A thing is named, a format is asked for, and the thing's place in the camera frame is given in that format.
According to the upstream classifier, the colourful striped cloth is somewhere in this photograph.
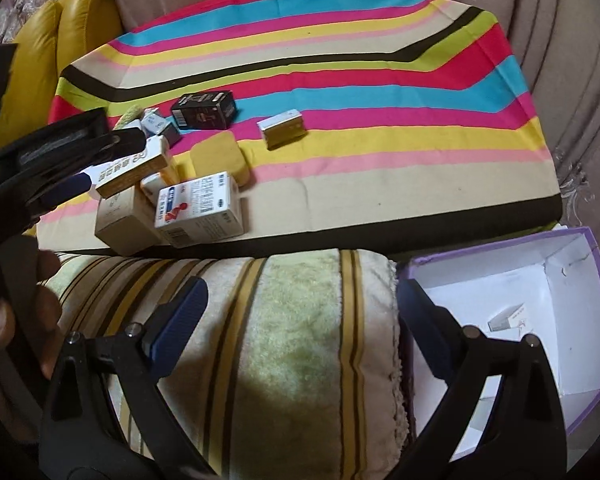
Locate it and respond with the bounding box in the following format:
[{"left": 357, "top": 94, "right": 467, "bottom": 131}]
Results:
[{"left": 35, "top": 0, "right": 566, "bottom": 256}]

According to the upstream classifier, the purple cardboard box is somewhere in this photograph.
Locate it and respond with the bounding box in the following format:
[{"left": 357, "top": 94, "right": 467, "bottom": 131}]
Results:
[{"left": 397, "top": 225, "right": 600, "bottom": 461}]

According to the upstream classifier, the green sponge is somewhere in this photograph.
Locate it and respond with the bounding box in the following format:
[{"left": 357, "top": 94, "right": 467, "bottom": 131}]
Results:
[{"left": 116, "top": 107, "right": 146, "bottom": 131}]

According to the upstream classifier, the small white blue box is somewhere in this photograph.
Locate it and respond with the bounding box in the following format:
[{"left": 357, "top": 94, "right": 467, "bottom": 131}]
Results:
[{"left": 140, "top": 109, "right": 165, "bottom": 136}]

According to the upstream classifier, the small grey blue box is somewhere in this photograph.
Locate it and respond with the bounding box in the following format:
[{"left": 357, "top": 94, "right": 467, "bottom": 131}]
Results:
[{"left": 157, "top": 120, "right": 182, "bottom": 149}]

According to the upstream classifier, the white orange medicine box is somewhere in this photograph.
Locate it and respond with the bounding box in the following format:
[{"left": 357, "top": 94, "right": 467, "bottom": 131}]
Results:
[{"left": 89, "top": 135, "right": 176, "bottom": 200}]

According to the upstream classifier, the small white gold box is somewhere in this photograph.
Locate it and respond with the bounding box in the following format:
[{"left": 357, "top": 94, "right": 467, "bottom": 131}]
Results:
[{"left": 257, "top": 110, "right": 309, "bottom": 150}]

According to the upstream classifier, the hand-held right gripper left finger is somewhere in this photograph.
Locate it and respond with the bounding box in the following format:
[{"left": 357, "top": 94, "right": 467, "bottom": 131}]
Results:
[{"left": 40, "top": 275, "right": 216, "bottom": 480}]

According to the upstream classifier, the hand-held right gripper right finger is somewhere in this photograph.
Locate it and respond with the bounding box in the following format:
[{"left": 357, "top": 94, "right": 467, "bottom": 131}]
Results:
[{"left": 390, "top": 276, "right": 568, "bottom": 480}]

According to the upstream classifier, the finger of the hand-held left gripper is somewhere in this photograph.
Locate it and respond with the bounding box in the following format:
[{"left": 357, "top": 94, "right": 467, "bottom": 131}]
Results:
[
  {"left": 40, "top": 128, "right": 146, "bottom": 181},
  {"left": 27, "top": 172, "right": 93, "bottom": 211}
]

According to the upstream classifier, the yellow sponge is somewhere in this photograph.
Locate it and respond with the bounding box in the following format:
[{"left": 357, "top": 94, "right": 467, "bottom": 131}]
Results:
[{"left": 189, "top": 132, "right": 254, "bottom": 190}]

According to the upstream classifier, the small orange white box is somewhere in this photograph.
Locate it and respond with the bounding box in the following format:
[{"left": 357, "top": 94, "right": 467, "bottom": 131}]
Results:
[{"left": 140, "top": 167, "right": 181, "bottom": 207}]

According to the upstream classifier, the black box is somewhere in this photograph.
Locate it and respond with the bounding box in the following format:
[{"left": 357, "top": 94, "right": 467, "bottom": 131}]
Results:
[{"left": 171, "top": 91, "right": 237, "bottom": 130}]

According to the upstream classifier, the white box red blue print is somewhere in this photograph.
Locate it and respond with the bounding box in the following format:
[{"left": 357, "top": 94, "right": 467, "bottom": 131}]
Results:
[{"left": 152, "top": 172, "right": 245, "bottom": 250}]

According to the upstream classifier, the brown cardboard box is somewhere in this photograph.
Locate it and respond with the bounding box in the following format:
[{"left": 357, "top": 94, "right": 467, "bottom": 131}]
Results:
[{"left": 94, "top": 186, "right": 162, "bottom": 257}]

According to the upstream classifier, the yellow brown striped towel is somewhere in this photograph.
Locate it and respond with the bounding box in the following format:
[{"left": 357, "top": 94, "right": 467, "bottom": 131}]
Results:
[{"left": 45, "top": 247, "right": 412, "bottom": 480}]

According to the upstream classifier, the yellow leather cushion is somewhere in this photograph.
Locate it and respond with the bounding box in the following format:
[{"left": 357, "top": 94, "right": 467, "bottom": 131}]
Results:
[{"left": 57, "top": 0, "right": 124, "bottom": 92}]

